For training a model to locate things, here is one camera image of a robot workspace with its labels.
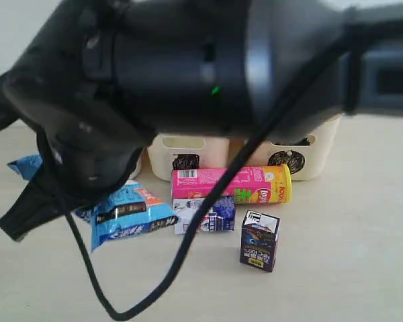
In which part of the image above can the pink Lay's chip can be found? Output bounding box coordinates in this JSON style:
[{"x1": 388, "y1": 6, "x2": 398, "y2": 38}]
[{"x1": 171, "y1": 164, "x2": 292, "y2": 205}]

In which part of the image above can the dark purple juice carton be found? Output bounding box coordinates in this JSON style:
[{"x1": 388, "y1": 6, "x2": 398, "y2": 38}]
[{"x1": 240, "y1": 210, "x2": 281, "y2": 272}]

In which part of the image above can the black cable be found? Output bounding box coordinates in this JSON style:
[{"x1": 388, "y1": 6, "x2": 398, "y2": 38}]
[{"x1": 36, "y1": 30, "x2": 357, "y2": 322}]

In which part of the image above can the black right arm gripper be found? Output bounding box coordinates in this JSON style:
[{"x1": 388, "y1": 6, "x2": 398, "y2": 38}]
[{"x1": 0, "y1": 1, "x2": 155, "y2": 199}]

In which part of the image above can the cream bin with circle mark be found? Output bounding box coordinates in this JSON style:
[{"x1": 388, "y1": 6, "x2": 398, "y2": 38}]
[{"x1": 243, "y1": 113, "x2": 343, "y2": 182}]

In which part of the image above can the white blue milk carton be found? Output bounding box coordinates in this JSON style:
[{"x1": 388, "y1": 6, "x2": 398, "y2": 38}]
[{"x1": 173, "y1": 197, "x2": 236, "y2": 235}]

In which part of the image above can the cream bin with triangle mark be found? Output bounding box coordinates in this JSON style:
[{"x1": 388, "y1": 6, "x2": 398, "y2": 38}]
[{"x1": 128, "y1": 148, "x2": 144, "y2": 180}]

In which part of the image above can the cream bin with square mark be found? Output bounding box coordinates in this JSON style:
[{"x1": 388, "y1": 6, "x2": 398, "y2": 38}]
[{"x1": 147, "y1": 134, "x2": 229, "y2": 181}]

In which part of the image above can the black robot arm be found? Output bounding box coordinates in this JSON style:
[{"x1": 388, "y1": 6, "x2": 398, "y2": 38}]
[{"x1": 0, "y1": 1, "x2": 403, "y2": 241}]

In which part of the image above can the blue noodle packet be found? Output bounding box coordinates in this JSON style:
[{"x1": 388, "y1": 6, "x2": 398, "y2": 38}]
[{"x1": 7, "y1": 154, "x2": 178, "y2": 250}]

